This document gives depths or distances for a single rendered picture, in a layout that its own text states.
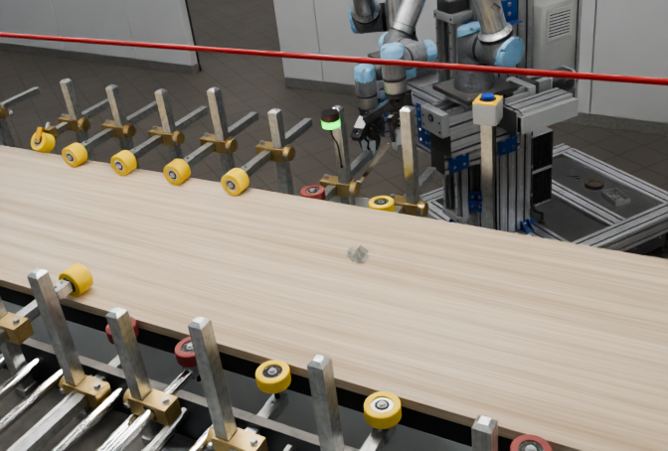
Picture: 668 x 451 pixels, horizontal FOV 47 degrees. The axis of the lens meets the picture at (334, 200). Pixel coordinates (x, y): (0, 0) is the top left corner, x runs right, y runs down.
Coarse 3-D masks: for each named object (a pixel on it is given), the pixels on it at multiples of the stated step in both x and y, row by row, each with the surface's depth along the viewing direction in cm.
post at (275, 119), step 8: (272, 112) 260; (280, 112) 262; (272, 120) 262; (280, 120) 263; (272, 128) 264; (280, 128) 264; (272, 136) 265; (280, 136) 264; (272, 144) 267; (280, 144) 265; (280, 168) 271; (288, 168) 272; (280, 176) 272; (288, 176) 273; (280, 184) 274; (288, 184) 274; (280, 192) 276; (288, 192) 275
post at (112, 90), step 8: (112, 88) 294; (112, 96) 295; (120, 96) 298; (112, 104) 297; (120, 104) 299; (112, 112) 300; (120, 112) 299; (120, 120) 300; (120, 144) 306; (128, 144) 306; (136, 160) 311; (136, 168) 312
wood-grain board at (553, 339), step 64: (0, 192) 277; (64, 192) 271; (128, 192) 265; (192, 192) 260; (256, 192) 255; (0, 256) 236; (64, 256) 232; (128, 256) 228; (192, 256) 224; (256, 256) 220; (320, 256) 216; (384, 256) 213; (448, 256) 209; (512, 256) 206; (576, 256) 203; (640, 256) 199; (192, 320) 197; (256, 320) 194; (320, 320) 191; (384, 320) 188; (448, 320) 185; (512, 320) 183; (576, 320) 180; (640, 320) 178; (384, 384) 168; (448, 384) 166; (512, 384) 164; (576, 384) 162; (640, 384) 160; (576, 448) 147; (640, 448) 146
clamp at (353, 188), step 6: (324, 180) 264; (330, 180) 263; (336, 180) 263; (354, 180) 262; (324, 186) 264; (336, 186) 261; (342, 186) 260; (348, 186) 259; (354, 186) 259; (360, 186) 262; (342, 192) 261; (348, 192) 259; (354, 192) 259
